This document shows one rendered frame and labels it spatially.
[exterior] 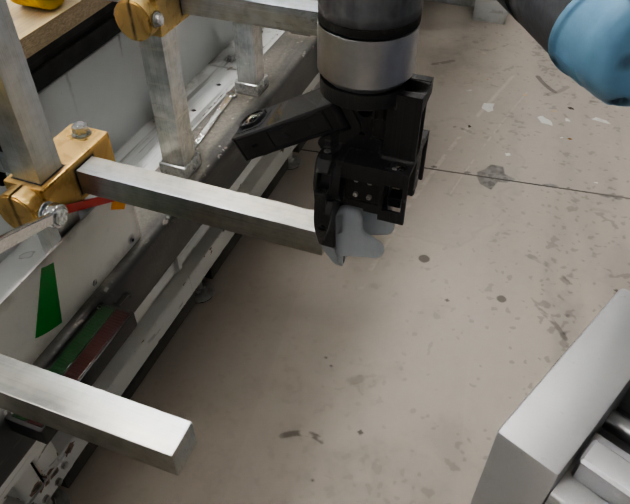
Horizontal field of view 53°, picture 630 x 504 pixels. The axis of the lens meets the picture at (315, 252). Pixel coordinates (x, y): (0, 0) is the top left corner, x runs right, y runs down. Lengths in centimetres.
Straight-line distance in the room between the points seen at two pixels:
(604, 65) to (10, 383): 46
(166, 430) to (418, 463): 101
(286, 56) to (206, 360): 76
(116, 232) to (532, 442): 60
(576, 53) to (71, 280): 59
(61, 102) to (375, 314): 97
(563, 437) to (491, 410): 122
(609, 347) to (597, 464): 7
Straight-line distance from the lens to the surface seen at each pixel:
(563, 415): 34
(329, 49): 48
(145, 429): 50
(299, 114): 53
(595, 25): 35
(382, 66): 47
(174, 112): 89
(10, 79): 65
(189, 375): 158
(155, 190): 68
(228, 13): 83
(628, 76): 36
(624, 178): 232
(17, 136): 68
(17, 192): 70
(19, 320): 72
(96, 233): 79
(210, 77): 137
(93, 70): 111
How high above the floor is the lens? 127
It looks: 44 degrees down
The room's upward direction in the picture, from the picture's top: straight up
